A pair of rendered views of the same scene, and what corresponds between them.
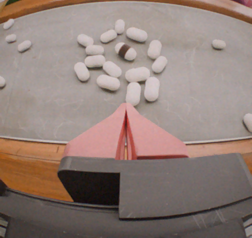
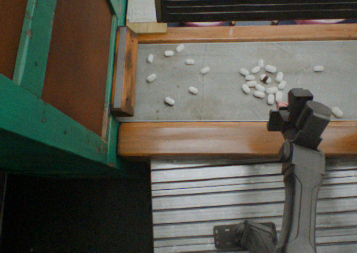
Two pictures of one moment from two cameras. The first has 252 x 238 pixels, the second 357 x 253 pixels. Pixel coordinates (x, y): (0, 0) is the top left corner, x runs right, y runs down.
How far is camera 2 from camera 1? 0.72 m
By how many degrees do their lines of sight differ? 3
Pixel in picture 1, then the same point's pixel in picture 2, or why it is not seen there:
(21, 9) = (191, 39)
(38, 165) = (232, 129)
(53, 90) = (230, 97)
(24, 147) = (220, 123)
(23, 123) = (215, 113)
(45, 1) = (210, 37)
